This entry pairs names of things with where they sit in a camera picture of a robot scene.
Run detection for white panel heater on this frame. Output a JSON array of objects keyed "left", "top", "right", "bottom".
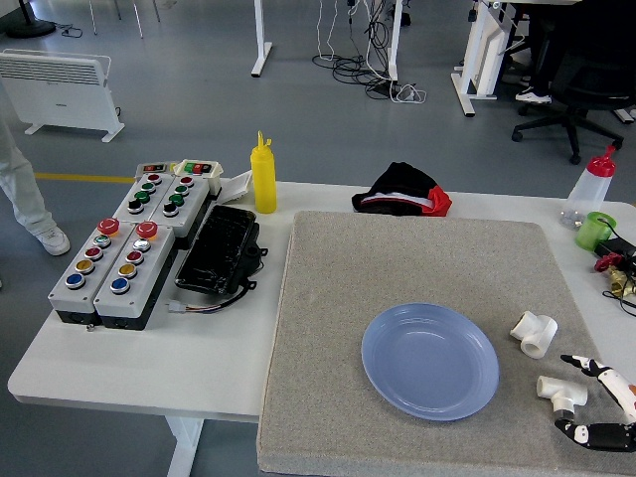
[{"left": 0, "top": 48, "right": 125, "bottom": 144}]

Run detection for brass valve red handle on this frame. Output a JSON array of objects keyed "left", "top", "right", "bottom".
[{"left": 594, "top": 251, "right": 636, "bottom": 299}]

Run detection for metal chair legs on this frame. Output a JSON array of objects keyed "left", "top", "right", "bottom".
[{"left": 88, "top": 0, "right": 163, "bottom": 40}]

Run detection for black power adapter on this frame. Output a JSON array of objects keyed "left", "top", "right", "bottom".
[{"left": 595, "top": 236, "right": 636, "bottom": 264}]

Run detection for grey button box green button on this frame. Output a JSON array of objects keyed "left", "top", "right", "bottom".
[{"left": 48, "top": 217, "right": 136, "bottom": 327}]

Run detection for grey button box silver button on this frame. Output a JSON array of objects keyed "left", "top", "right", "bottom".
[{"left": 92, "top": 221, "right": 176, "bottom": 332}]

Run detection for white desk leg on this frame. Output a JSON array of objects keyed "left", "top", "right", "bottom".
[
  {"left": 387, "top": 0, "right": 403, "bottom": 82},
  {"left": 250, "top": 0, "right": 273, "bottom": 78}
]

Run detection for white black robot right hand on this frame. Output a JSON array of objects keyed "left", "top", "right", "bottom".
[{"left": 554, "top": 354, "right": 636, "bottom": 451}]

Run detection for seated person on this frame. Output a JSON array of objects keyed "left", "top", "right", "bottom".
[{"left": 515, "top": 0, "right": 636, "bottom": 105}]

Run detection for white green red switch box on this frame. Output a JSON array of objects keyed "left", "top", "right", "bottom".
[{"left": 173, "top": 158, "right": 225, "bottom": 196}]

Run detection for green plastic cup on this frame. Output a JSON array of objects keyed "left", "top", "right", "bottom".
[{"left": 574, "top": 211, "right": 617, "bottom": 252}]

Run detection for blue plate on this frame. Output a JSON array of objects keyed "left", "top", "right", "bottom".
[{"left": 361, "top": 302, "right": 501, "bottom": 422}]

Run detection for white plastic piece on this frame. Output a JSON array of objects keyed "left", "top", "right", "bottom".
[{"left": 218, "top": 170, "right": 254, "bottom": 205}]

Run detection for white table leg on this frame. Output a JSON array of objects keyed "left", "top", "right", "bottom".
[{"left": 163, "top": 415, "right": 205, "bottom": 477}]

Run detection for clear squeeze bottle red cap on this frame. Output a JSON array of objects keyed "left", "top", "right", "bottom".
[{"left": 559, "top": 144, "right": 617, "bottom": 231}]

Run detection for black plastic controller case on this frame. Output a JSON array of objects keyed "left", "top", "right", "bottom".
[{"left": 174, "top": 204, "right": 269, "bottom": 297}]

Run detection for black red white cloth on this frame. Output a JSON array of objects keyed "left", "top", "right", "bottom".
[{"left": 351, "top": 161, "right": 453, "bottom": 219}]

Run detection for black cable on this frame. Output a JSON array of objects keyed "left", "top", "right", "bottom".
[{"left": 600, "top": 290, "right": 636, "bottom": 319}]

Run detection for black fan base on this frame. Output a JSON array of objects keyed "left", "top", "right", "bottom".
[{"left": 4, "top": 0, "right": 57, "bottom": 39}]

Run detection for black office chair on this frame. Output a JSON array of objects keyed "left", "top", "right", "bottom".
[{"left": 511, "top": 49, "right": 636, "bottom": 166}]

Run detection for grey-brown mat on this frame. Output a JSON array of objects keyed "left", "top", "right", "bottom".
[{"left": 256, "top": 210, "right": 636, "bottom": 477}]

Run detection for grey button box black knob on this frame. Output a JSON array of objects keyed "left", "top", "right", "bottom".
[
  {"left": 112, "top": 172, "right": 175, "bottom": 225},
  {"left": 148, "top": 174, "right": 211, "bottom": 238}
]

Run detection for grey red black switch box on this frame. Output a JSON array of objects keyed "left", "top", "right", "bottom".
[{"left": 134, "top": 161, "right": 180, "bottom": 181}]

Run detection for white tee fitting metal end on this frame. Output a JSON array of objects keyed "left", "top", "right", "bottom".
[{"left": 536, "top": 375, "right": 589, "bottom": 418}]

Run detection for white desk frame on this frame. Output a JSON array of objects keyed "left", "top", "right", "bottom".
[{"left": 450, "top": 0, "right": 533, "bottom": 118}]

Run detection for floor cable bundle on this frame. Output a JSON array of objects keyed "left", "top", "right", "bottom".
[{"left": 311, "top": 0, "right": 428, "bottom": 104}]

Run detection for yellow squeeze bottle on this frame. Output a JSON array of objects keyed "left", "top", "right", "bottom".
[{"left": 249, "top": 130, "right": 278, "bottom": 215}]

